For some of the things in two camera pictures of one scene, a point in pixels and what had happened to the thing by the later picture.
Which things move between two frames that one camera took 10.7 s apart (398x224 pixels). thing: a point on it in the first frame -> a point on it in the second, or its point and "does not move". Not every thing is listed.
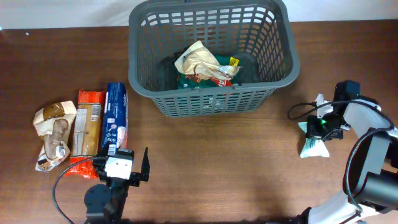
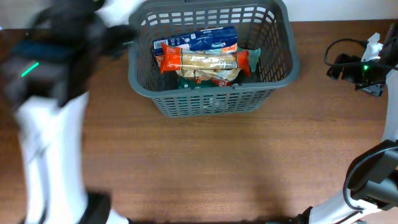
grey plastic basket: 259,33 does not move
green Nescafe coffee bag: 189,81 does not move
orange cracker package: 87,134 -> 173,58
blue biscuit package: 115,126 -> 221,39
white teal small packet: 314,146 -> 254,55
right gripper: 313,130 -> 352,62
